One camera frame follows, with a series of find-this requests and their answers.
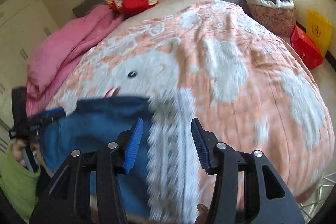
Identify left hand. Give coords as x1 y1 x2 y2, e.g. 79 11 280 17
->
11 139 40 167

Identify red box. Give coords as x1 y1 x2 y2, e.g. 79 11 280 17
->
290 25 324 70

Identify yellow paper bag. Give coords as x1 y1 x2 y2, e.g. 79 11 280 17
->
306 9 333 57

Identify blue denim pants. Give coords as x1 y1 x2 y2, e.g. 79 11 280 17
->
39 96 153 217

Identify pink quilt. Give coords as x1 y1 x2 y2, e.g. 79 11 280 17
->
26 5 124 116

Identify floral laundry basket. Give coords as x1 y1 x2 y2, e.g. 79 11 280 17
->
246 0 296 36

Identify peach white patterned bedspread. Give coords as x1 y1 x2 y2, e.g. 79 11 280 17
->
48 0 335 222

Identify red embroidered garment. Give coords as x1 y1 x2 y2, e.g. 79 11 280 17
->
105 0 159 17

